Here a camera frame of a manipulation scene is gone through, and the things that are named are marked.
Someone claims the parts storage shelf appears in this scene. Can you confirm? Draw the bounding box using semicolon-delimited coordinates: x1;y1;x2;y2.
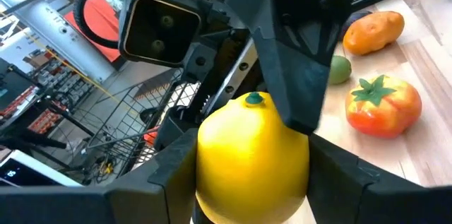
26;57;98;136

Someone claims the yellow lemon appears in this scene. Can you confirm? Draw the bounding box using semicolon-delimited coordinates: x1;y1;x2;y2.
195;91;311;224

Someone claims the purple eggplant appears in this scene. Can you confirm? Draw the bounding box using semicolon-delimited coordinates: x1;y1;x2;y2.
338;9;374;41

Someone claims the black camera cable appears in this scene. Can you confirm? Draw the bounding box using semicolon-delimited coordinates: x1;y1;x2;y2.
73;0;123;50

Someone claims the orange tomato green stem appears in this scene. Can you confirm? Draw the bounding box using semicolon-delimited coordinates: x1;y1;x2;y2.
345;74;423;139

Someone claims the white-framed display screen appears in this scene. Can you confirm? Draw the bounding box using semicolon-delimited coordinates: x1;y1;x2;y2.
0;148;83;188

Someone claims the black wire basket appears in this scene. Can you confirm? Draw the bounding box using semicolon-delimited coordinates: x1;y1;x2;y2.
83;70;201;179

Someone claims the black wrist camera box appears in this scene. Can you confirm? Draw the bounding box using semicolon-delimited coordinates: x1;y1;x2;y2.
118;0;203;69

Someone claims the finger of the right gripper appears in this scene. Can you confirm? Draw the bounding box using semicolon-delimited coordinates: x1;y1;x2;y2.
224;0;377;136
154;106;199;151

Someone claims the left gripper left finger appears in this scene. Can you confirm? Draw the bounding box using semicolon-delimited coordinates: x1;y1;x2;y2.
0;128;200;224

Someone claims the white round column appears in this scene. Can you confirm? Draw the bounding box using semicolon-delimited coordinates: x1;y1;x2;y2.
13;0;116;83

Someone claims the green lime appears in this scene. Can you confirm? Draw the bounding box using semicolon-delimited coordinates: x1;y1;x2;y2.
327;54;353;86

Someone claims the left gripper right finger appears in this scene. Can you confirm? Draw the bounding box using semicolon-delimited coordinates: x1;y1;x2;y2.
306;133;452;224

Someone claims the orange potato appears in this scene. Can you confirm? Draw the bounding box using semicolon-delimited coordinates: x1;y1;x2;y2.
343;11;406;57

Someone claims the orange fabric partition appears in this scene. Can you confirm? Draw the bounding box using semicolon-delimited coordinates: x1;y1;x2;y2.
63;0;123;63

